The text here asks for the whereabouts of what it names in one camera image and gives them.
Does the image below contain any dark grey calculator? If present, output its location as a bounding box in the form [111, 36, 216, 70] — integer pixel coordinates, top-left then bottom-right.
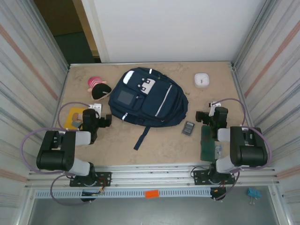
[181, 121, 195, 136]

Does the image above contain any yellow cartoon book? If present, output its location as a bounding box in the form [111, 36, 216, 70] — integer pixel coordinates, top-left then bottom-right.
[63, 107, 86, 130]

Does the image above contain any dark green book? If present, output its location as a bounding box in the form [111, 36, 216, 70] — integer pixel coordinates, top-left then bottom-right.
[200, 125, 223, 162]

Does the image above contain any plush doll with black hair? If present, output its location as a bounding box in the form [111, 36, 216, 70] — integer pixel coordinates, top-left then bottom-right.
[88, 76, 112, 101]

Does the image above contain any navy blue backpack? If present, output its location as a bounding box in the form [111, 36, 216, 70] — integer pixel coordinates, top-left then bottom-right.
[108, 67, 189, 150]

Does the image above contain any white square clock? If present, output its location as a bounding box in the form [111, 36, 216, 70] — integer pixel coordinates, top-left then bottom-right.
[194, 73, 210, 89]

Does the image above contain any blue binder clip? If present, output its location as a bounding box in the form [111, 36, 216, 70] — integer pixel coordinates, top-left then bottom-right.
[246, 187, 262, 206]

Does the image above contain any brown wooden door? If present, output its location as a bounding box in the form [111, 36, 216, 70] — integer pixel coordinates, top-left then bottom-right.
[34, 0, 101, 62]

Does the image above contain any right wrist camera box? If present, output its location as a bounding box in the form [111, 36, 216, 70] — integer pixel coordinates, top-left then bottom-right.
[209, 101, 222, 117]

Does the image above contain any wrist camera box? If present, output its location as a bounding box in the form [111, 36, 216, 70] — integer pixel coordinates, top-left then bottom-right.
[90, 103, 103, 119]
[209, 101, 222, 117]

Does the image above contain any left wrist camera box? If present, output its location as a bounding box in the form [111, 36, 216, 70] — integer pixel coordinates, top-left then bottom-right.
[90, 103, 103, 119]

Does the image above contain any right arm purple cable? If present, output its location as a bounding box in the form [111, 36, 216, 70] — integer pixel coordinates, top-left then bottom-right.
[212, 98, 274, 202]

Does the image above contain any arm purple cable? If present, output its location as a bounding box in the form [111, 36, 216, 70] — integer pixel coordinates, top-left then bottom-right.
[21, 102, 95, 207]
[212, 98, 274, 202]

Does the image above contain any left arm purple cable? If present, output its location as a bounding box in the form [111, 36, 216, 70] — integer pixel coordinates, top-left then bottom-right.
[21, 102, 95, 207]

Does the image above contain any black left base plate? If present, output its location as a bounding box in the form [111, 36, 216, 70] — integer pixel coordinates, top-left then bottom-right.
[69, 172, 112, 188]

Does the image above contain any aluminium mounting rail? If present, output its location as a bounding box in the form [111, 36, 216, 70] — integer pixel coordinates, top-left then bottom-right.
[25, 164, 281, 189]

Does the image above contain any grey slotted cable duct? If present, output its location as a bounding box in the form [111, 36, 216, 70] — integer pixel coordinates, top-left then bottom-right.
[34, 189, 213, 200]

